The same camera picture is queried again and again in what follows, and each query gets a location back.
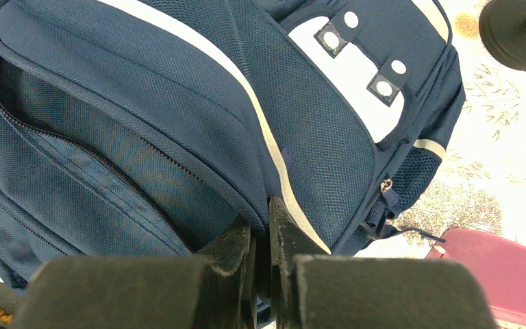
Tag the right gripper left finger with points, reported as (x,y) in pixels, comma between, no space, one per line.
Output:
(210,289)

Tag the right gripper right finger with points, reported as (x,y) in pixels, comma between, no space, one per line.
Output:
(312,289)

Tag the navy blue student backpack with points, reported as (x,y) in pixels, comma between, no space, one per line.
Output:
(146,127)

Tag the pink pencil case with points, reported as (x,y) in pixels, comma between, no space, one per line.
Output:
(498,264)

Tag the floral table cloth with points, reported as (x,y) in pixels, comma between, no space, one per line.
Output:
(480,183)

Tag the black microphone stand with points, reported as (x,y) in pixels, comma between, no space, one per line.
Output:
(502,27)

